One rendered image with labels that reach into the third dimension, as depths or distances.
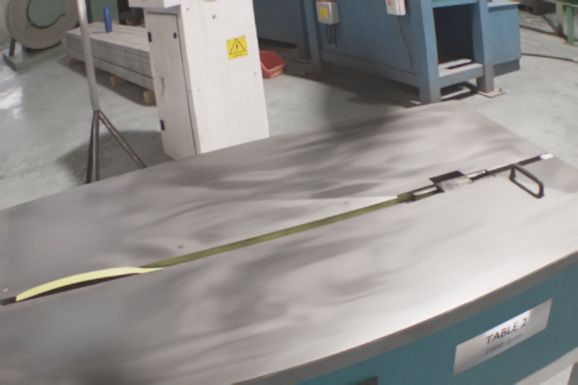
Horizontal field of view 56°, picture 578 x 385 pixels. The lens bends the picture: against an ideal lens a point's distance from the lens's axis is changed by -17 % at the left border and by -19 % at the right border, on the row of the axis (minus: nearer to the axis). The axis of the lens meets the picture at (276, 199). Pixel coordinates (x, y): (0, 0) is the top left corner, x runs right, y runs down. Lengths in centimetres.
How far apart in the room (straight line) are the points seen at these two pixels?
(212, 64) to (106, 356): 216
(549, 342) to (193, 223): 52
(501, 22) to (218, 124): 218
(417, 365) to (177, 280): 29
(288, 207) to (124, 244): 22
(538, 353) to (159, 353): 48
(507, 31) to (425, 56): 109
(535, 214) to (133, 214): 56
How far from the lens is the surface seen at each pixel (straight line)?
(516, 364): 79
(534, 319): 76
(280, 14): 479
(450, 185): 88
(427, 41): 328
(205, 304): 68
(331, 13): 380
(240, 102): 279
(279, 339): 61
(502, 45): 417
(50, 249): 88
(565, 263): 74
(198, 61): 266
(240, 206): 86
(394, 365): 64
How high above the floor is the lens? 112
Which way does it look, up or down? 26 degrees down
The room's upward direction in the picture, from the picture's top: 7 degrees counter-clockwise
